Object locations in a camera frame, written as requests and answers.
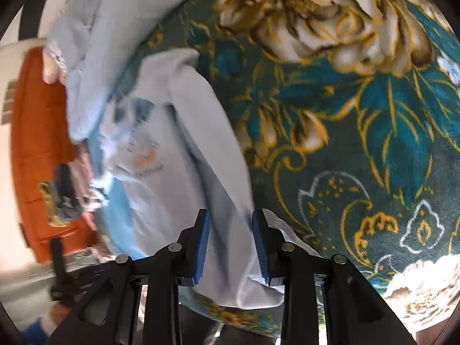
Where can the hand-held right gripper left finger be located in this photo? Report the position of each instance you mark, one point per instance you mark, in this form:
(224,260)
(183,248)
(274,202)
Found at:
(203,244)

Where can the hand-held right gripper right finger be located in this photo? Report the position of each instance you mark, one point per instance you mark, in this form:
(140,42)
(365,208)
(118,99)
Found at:
(259,244)

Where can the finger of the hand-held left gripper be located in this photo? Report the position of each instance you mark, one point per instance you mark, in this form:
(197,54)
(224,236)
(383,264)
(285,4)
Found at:
(93,272)

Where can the light blue shirt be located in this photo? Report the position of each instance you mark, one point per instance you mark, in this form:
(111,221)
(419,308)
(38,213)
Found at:
(201,151)

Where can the pink cloth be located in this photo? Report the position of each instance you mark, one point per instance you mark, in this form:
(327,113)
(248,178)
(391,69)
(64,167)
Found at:
(86,190)

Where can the dark blurred object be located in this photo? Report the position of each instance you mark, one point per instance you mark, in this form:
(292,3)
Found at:
(66,187)

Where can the orange wooden headboard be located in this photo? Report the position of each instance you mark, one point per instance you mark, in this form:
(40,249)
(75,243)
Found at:
(32,151)

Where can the teal floral blanket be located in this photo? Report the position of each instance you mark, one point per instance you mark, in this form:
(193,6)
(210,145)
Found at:
(359,133)

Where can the peach floral pillow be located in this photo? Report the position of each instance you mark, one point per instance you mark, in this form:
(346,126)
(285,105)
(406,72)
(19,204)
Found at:
(50,68)

